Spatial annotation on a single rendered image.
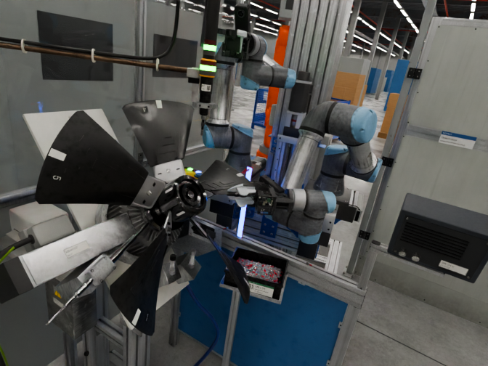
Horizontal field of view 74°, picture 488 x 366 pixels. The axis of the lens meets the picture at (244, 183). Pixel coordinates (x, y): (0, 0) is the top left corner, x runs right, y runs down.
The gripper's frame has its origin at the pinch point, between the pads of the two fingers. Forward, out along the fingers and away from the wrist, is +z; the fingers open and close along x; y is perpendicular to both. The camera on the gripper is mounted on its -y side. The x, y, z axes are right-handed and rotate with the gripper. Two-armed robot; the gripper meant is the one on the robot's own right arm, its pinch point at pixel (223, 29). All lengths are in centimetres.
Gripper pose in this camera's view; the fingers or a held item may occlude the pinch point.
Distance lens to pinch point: 102.2
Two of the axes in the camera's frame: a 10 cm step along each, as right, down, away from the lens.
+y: -1.3, 9.2, 3.6
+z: -3.4, 3.0, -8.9
